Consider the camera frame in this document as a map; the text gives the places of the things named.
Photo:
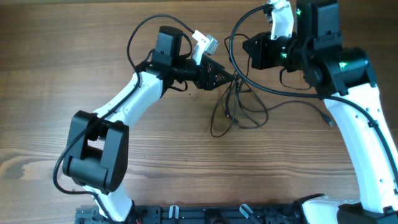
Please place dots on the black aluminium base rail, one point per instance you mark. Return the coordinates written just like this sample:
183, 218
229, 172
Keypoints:
268, 214

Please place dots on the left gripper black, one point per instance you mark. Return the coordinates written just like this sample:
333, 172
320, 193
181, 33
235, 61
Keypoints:
200, 74

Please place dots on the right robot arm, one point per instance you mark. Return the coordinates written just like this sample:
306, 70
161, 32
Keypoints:
307, 37

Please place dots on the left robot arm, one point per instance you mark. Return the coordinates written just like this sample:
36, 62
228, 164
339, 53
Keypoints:
98, 142

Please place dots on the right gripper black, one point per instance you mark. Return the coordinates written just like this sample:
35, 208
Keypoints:
262, 50

